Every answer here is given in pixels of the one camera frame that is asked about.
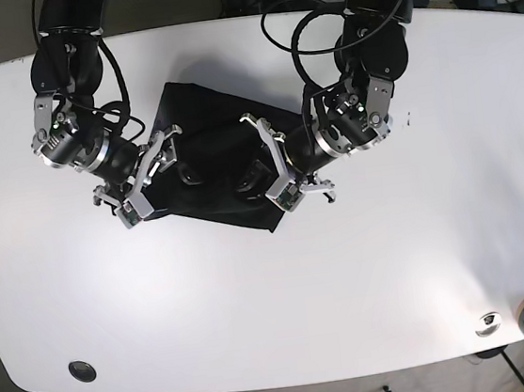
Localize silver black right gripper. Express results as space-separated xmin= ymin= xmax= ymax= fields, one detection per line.
xmin=33 ymin=109 xmax=208 ymax=229

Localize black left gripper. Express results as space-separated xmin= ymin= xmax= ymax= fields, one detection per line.
xmin=239 ymin=78 xmax=393 ymax=213

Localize black T-shirt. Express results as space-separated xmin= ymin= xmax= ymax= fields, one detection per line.
xmin=143 ymin=82 xmax=302 ymax=232

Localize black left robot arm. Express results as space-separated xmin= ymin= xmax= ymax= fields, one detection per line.
xmin=240 ymin=0 xmax=414 ymax=212

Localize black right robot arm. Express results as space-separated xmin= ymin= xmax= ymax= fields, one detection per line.
xmin=30 ymin=0 xmax=183 ymax=228

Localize black table grommet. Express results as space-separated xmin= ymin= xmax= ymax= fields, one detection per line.
xmin=68 ymin=360 xmax=97 ymax=383

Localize silver table grommet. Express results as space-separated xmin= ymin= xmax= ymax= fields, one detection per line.
xmin=474 ymin=311 xmax=501 ymax=337

